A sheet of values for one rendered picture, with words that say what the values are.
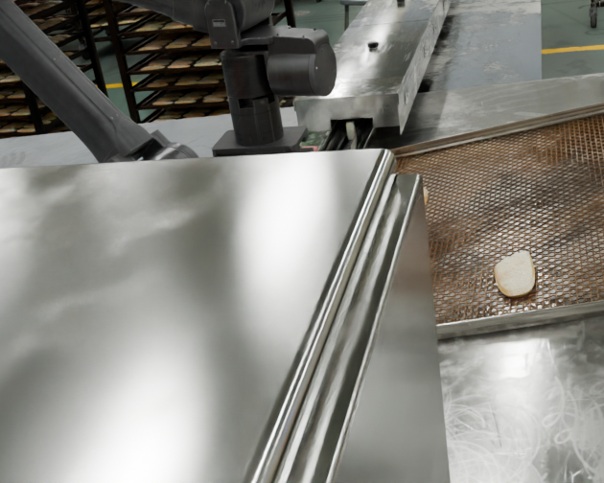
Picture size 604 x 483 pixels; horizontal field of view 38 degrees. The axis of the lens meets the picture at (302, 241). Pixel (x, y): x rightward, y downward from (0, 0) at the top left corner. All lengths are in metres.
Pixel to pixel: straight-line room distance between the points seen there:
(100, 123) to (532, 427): 0.68
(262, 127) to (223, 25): 0.12
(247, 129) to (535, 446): 0.51
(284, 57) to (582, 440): 0.51
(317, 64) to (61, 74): 0.36
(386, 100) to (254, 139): 0.50
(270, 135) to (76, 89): 0.28
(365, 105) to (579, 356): 0.82
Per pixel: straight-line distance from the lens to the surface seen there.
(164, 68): 3.59
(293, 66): 0.95
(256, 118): 1.00
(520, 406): 0.71
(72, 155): 1.78
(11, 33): 1.18
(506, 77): 1.85
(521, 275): 0.85
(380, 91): 1.48
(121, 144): 1.12
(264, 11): 1.00
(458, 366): 0.77
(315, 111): 1.50
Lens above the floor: 1.35
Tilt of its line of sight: 26 degrees down
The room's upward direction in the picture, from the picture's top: 9 degrees counter-clockwise
